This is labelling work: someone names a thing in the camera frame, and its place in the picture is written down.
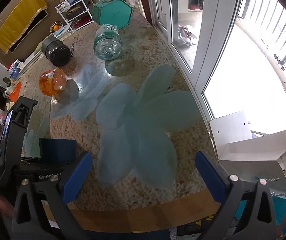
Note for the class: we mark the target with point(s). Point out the orange paper bag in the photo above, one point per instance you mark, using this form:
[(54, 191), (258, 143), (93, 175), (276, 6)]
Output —
[(15, 93)]

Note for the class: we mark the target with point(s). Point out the white open cardboard box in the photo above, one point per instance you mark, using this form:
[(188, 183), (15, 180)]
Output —
[(238, 152)]

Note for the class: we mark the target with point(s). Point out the fruit bowl with oranges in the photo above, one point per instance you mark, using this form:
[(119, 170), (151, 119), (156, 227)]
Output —
[(55, 27)]

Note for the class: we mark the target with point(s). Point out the yellow cloth covered television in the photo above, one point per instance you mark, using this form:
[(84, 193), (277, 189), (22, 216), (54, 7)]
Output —
[(18, 21)]

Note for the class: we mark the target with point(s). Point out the white wire shelf rack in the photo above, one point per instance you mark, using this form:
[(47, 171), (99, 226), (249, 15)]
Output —
[(75, 13)]

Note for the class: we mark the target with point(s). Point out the teal hexagonal box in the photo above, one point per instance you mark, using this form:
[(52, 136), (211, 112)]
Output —
[(115, 12)]

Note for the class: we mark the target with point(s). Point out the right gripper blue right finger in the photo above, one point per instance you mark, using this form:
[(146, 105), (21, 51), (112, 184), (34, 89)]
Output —
[(258, 219)]

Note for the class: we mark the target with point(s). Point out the dark blue plastic cup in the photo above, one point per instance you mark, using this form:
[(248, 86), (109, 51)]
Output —
[(57, 151)]

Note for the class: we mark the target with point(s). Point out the black cylindrical jar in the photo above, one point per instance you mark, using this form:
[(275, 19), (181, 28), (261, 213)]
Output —
[(56, 51)]

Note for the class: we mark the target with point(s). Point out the phone mounted on left gripper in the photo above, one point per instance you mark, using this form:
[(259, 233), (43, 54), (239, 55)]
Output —
[(5, 133)]

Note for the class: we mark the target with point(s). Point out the orange plastic cup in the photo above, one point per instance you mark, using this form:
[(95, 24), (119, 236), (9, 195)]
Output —
[(52, 81)]

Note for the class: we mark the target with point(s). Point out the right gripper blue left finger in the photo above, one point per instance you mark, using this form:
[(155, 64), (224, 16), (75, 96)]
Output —
[(41, 210)]

